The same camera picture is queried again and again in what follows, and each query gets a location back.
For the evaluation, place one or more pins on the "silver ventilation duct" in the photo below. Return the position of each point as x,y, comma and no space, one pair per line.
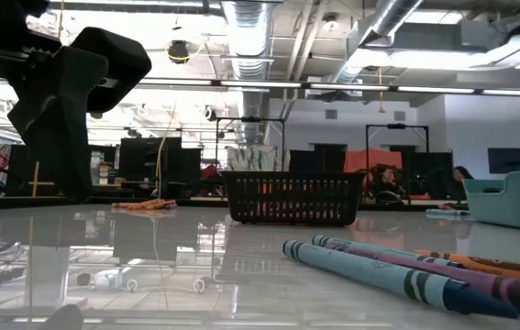
388,18
248,46

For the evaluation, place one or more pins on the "white patterned cloth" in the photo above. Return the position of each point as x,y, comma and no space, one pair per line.
255,158

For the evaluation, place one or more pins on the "teal plastic bin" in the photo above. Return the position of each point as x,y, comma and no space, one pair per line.
502,206

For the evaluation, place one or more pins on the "grey wall vent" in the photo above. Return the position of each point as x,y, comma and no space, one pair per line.
330,114
399,116

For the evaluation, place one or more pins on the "purple crayon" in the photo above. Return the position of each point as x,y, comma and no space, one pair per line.
493,284

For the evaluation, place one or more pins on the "orange partition cloth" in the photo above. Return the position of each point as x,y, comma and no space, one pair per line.
360,160

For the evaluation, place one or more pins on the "black overhead camera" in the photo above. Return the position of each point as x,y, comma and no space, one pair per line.
178,51

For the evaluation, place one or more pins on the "black partition panel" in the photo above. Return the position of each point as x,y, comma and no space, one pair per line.
314,160
429,174

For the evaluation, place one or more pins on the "round ceiling fixture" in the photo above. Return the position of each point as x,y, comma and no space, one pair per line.
330,22

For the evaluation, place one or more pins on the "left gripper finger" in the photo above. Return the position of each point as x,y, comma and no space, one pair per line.
58,114

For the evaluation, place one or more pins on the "black computer monitor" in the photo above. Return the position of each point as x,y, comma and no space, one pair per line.
509,160

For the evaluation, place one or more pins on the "long ceiling light strip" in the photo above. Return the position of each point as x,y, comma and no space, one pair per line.
259,84

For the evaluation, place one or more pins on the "blue crayon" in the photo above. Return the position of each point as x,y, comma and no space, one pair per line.
379,272
379,249
447,213

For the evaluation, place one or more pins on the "black partition wall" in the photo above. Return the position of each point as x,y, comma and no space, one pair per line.
21,174
140,160

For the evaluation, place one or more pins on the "person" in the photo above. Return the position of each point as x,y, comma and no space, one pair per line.
461,176
385,181

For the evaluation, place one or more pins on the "black slotted plastic basket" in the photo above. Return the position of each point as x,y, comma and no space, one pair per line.
294,176

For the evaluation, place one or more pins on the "stacked cardboard boxes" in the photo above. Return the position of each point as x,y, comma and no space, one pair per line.
102,172

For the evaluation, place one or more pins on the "orange crayon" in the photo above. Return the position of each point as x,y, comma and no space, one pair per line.
161,203
140,205
507,270
445,207

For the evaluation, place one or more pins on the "black metal frame stand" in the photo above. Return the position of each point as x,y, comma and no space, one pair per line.
250,119
396,126

